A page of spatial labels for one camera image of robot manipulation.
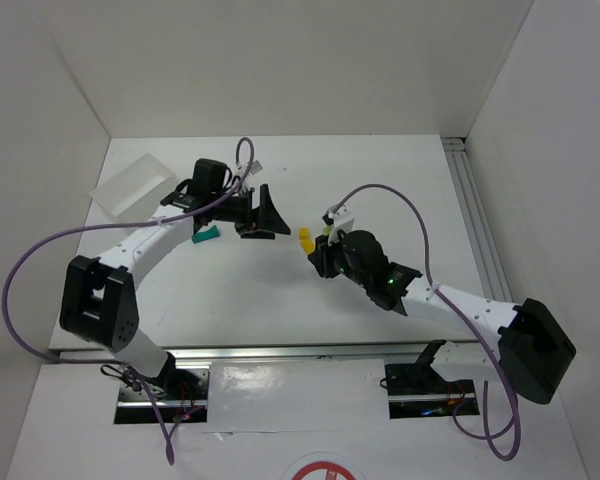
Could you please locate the yellow rectangular block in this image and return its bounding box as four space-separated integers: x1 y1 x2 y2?
301 238 315 255

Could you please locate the teal arch block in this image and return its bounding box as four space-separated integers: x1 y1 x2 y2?
192 226 221 244

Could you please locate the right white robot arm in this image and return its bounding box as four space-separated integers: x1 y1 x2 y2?
308 230 576 405

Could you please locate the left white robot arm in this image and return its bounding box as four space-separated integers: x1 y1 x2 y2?
59 159 291 383

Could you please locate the clear plastic container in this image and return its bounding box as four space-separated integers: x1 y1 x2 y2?
91 154 178 223

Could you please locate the red prohibition sign sticker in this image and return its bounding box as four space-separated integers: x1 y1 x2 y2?
281 451 366 480

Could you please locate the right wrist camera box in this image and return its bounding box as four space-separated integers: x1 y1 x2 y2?
322 206 355 244

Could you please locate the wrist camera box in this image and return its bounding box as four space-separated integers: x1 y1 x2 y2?
235 160 263 178
322 206 355 244

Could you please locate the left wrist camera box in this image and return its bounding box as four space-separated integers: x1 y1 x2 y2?
235 160 263 178

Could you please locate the front aluminium rail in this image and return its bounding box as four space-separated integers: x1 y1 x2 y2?
54 340 529 365

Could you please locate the aluminium rail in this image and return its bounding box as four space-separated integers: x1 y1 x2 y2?
54 340 529 365
441 138 514 303

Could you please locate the right aluminium rail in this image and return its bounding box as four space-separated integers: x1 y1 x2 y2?
441 138 514 303

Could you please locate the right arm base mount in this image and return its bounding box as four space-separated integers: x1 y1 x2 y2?
379 363 479 419

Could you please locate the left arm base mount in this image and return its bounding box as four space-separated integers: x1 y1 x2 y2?
100 363 210 426

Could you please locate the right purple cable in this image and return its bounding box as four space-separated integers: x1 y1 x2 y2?
334 184 524 461

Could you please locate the purple cable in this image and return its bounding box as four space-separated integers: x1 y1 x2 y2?
2 137 257 466
334 184 524 461

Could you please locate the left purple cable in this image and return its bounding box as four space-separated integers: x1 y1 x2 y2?
2 137 257 466

